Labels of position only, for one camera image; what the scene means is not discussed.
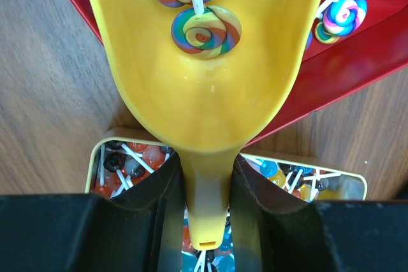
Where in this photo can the yellow plastic scoop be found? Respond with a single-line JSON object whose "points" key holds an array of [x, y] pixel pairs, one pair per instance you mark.
{"points": [[206, 109]]}

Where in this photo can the red tin swirl lollipops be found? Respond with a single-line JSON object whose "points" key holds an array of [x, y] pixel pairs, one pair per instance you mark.
{"points": [[350, 44]]}

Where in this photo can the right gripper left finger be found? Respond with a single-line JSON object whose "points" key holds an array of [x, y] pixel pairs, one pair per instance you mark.
{"points": [[139, 230]]}

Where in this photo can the gold tin of lollipops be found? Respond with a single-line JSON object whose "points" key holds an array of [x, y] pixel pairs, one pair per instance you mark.
{"points": [[125, 157]]}

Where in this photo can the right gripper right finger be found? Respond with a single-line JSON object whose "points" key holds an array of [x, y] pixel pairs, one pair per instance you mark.
{"points": [[275, 231]]}

